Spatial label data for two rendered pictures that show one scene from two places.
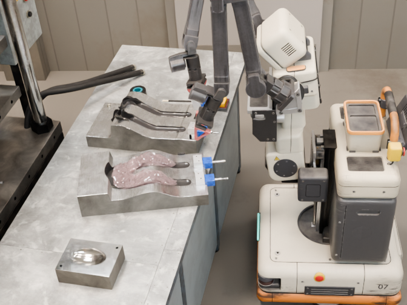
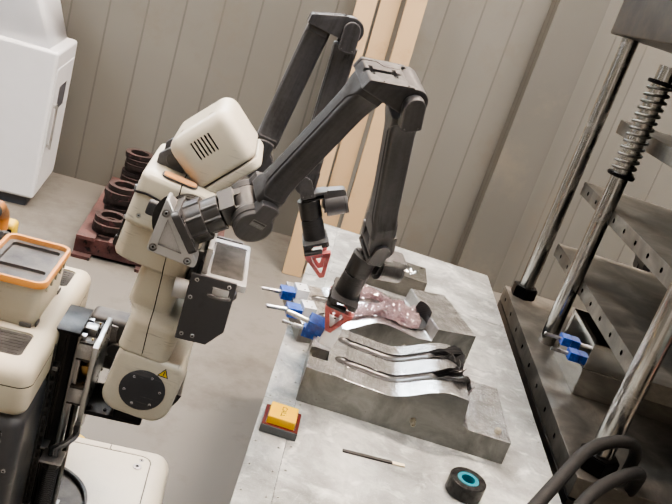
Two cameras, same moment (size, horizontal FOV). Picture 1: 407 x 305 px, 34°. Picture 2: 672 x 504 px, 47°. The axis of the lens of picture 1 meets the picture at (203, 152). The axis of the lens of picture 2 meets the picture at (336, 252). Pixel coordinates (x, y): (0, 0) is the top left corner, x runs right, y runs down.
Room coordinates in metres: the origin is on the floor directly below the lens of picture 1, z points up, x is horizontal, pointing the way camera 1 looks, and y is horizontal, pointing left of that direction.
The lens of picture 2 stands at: (3.91, -0.52, 1.71)
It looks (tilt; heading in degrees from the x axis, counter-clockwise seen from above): 19 degrees down; 163
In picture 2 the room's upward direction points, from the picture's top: 18 degrees clockwise
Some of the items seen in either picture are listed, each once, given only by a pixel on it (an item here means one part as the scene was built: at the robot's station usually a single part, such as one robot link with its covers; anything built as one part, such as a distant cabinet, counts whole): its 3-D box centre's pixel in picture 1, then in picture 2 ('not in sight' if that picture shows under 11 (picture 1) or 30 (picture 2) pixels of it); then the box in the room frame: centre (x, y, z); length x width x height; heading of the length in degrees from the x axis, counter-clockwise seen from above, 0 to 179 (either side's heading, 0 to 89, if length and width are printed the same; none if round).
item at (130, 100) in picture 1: (149, 114); (408, 359); (2.35, 0.22, 0.92); 0.35 x 0.16 x 0.09; 75
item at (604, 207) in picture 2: not in sight; (582, 259); (1.77, 0.96, 1.10); 0.05 x 0.05 x 1.30
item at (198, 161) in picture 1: (209, 162); (289, 309); (2.06, -0.02, 0.85); 0.13 x 0.05 x 0.05; 92
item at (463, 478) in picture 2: (138, 92); (465, 485); (2.67, 0.30, 0.82); 0.08 x 0.08 x 0.04
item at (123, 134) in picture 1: (148, 121); (407, 380); (2.36, 0.23, 0.87); 0.50 x 0.26 x 0.14; 75
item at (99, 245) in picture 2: not in sight; (163, 207); (-0.40, -0.27, 0.20); 1.09 x 0.79 x 0.39; 172
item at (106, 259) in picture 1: (91, 263); (395, 275); (1.58, 0.43, 0.83); 0.20 x 0.15 x 0.07; 75
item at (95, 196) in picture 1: (143, 178); (376, 316); (1.99, 0.25, 0.85); 0.50 x 0.26 x 0.11; 92
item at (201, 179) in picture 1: (211, 180); (283, 292); (1.96, -0.03, 0.85); 0.13 x 0.05 x 0.05; 92
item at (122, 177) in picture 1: (143, 169); (380, 304); (2.00, 0.24, 0.90); 0.26 x 0.18 x 0.08; 92
